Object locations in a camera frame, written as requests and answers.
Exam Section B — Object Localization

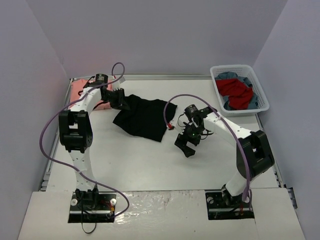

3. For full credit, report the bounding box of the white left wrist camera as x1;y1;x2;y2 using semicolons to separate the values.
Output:
111;77;126;91

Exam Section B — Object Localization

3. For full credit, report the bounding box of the thin black loop cable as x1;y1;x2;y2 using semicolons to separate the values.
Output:
81;218;99;235

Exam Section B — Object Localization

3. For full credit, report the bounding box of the red t-shirt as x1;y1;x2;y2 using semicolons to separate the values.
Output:
215;78;254;110

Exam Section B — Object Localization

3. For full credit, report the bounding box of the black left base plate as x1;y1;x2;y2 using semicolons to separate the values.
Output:
68;192;117;224

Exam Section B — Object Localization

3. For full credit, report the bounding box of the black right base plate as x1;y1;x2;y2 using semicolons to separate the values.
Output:
205;190;255;221

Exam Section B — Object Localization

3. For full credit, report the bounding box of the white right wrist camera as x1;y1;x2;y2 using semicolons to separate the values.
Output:
167;119;186;135

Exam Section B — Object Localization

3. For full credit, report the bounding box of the white plastic laundry basket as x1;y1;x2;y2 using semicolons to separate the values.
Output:
210;64;270;117

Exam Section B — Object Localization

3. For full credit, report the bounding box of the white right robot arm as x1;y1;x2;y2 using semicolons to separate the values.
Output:
174;104;275;207

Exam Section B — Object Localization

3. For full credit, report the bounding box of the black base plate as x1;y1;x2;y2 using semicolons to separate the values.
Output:
68;192;117;224
205;190;255;221

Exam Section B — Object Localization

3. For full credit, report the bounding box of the grey-blue t-shirt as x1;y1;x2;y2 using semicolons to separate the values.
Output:
215;72;258;110

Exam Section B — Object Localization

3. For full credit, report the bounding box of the black t-shirt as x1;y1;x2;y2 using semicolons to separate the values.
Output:
113;94;178;143

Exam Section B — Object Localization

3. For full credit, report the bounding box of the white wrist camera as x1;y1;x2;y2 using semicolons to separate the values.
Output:
167;119;186;135
111;77;126;91

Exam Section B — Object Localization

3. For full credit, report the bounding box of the folded pink t-shirt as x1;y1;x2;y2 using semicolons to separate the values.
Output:
69;78;111;111

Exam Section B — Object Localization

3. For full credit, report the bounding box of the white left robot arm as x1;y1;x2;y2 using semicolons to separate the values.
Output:
58;73;129;209

